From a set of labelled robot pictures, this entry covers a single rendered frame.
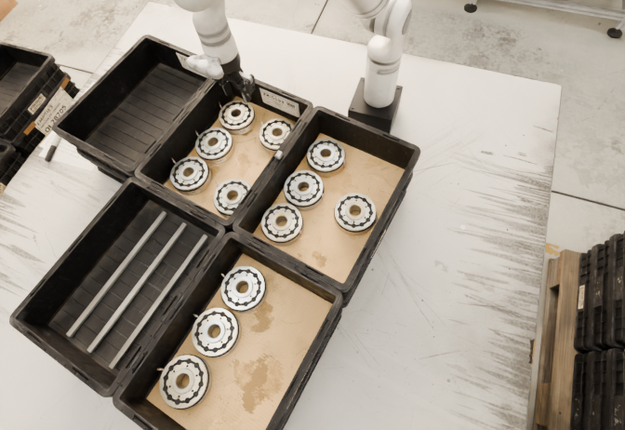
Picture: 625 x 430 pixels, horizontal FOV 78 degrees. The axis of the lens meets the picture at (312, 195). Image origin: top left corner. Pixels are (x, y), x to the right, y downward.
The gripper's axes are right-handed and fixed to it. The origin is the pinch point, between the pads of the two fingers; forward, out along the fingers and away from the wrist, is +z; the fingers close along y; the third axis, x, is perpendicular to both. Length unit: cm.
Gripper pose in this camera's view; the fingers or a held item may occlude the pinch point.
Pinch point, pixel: (236, 93)
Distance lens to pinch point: 106.5
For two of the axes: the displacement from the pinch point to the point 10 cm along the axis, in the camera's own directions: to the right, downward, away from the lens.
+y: -8.7, -4.1, 2.7
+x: -4.9, 8.0, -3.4
